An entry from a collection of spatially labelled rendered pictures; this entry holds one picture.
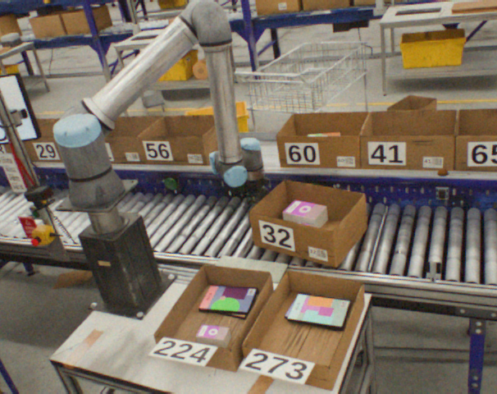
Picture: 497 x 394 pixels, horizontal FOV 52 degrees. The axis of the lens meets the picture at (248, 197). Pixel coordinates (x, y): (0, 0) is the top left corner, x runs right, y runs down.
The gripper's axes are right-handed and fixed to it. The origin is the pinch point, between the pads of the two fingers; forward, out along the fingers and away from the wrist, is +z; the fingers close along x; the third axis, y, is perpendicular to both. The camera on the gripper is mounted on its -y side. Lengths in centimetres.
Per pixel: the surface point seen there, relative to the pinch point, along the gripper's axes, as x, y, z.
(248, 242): -2.9, 14.7, 5.7
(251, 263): 4.5, 29.7, 5.0
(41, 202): -90, 35, -22
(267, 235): 9.2, 19.6, -2.2
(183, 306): -8, 64, 0
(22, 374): -136, 52, 80
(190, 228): -35.2, 7.4, 5.9
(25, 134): -101, 20, -48
